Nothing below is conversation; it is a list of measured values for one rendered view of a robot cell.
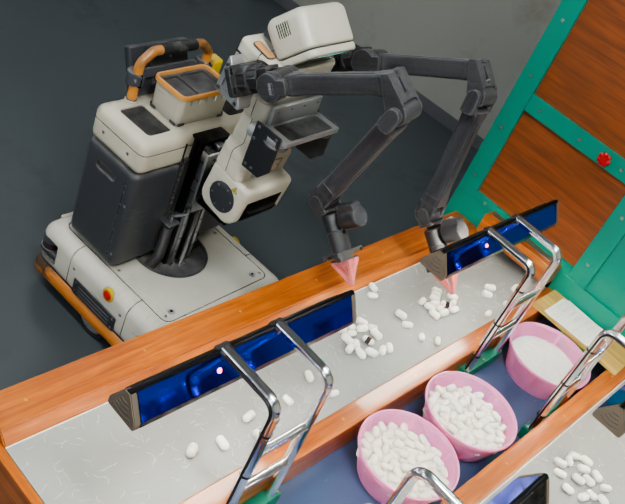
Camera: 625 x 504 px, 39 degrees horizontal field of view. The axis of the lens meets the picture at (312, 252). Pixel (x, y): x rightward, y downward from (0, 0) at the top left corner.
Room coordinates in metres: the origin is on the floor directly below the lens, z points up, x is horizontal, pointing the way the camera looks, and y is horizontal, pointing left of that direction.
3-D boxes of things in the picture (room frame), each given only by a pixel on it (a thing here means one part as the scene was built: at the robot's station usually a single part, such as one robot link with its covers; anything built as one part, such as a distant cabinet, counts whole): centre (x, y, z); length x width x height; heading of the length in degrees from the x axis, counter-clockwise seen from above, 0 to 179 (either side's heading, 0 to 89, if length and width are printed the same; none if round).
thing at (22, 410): (1.89, 0.00, 0.67); 1.81 x 0.12 x 0.19; 150
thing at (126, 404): (1.29, 0.03, 1.08); 0.62 x 0.08 x 0.07; 150
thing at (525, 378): (2.14, -0.78, 0.72); 0.27 x 0.27 x 0.10
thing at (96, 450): (1.78, -0.18, 0.73); 1.81 x 0.30 x 0.02; 150
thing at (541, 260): (2.54, -0.62, 0.83); 0.30 x 0.06 x 0.07; 60
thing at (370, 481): (1.51, -0.42, 0.72); 0.27 x 0.27 x 0.10
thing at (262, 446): (1.25, -0.03, 0.90); 0.20 x 0.19 x 0.45; 150
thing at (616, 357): (2.33, -0.89, 0.77); 0.33 x 0.15 x 0.01; 60
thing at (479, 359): (2.09, -0.52, 0.90); 0.20 x 0.19 x 0.45; 150
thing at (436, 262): (2.13, -0.45, 1.08); 0.62 x 0.08 x 0.07; 150
